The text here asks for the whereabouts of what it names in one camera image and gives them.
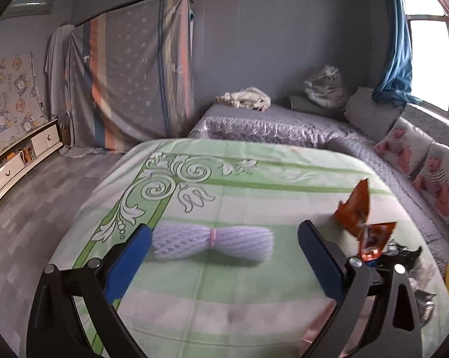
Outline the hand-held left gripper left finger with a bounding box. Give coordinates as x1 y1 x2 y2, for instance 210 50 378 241
26 224 154 358

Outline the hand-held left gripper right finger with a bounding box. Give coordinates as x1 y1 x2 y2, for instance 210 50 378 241
297 220 424 358

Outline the grey bolster pillow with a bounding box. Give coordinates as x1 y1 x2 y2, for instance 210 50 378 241
287 95 346 120

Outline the cartoon print wall cloth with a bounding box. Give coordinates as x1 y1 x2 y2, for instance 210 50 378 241
0 52 48 165

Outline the blue curtain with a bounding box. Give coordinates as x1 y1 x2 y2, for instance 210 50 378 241
371 0 422 107

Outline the cream crumpled cloth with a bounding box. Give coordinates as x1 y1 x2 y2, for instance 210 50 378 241
215 87 272 112

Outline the striped cloth covered wardrobe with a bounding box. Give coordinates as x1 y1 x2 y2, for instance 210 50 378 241
64 0 197 153

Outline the white hanging cloth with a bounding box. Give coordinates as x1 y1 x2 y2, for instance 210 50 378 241
45 24 74 120

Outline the white low cabinet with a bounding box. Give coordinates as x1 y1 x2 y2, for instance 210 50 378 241
0 119 63 213

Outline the large window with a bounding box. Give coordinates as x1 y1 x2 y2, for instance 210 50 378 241
400 0 449 124

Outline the green printed blanket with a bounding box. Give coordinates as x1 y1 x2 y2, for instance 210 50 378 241
19 138 449 358

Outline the orange snack wrapper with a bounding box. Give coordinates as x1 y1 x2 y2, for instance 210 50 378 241
334 179 370 237
357 222 397 262

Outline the baby print pillow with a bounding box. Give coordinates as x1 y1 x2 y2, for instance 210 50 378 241
413 143 449 224
374 117 434 178

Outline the white foam fruit net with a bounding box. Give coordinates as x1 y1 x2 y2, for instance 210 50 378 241
152 224 274 265

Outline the silver foil wrapper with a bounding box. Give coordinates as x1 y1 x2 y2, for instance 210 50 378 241
413 289 436 325

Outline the black plastic bag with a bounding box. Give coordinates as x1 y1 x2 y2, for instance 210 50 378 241
381 240 422 269

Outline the grey quilted bed cover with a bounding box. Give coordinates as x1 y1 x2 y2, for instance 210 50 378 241
187 102 449 254

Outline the striped white plush bag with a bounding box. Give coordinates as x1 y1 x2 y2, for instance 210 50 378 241
304 65 348 108

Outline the grey cushion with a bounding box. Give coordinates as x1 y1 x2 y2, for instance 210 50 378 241
344 87 406 142

